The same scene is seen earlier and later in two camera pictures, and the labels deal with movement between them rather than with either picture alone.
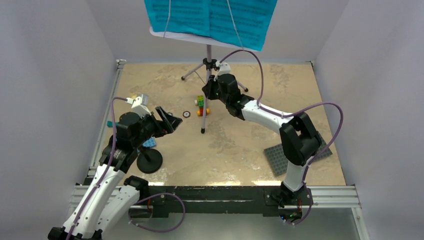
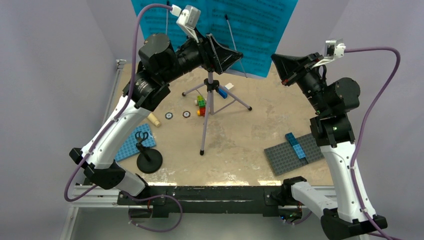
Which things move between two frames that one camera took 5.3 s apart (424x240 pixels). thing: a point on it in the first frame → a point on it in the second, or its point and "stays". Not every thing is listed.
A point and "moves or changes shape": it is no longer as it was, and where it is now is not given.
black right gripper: (208, 88) → (290, 69)
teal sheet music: (252, 18) moves or changes shape
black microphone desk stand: (149, 160) stays
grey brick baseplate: (276, 157) stays
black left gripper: (171, 122) → (223, 57)
